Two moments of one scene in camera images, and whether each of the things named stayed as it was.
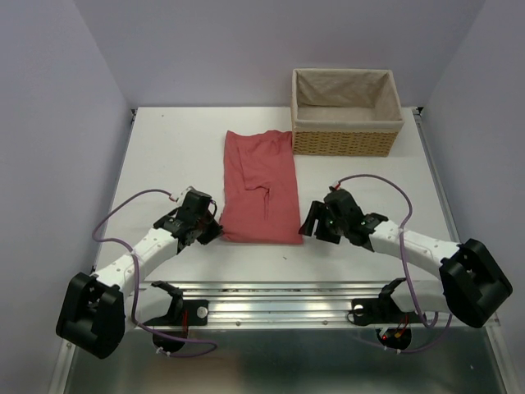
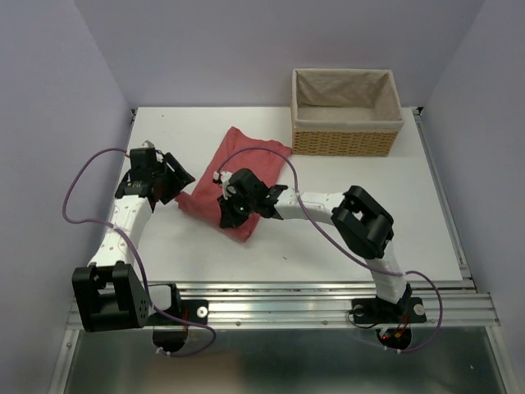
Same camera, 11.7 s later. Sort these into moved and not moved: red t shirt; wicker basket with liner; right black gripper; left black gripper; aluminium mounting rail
Moved: red t shirt; right black gripper; left black gripper
Not moved: wicker basket with liner; aluminium mounting rail
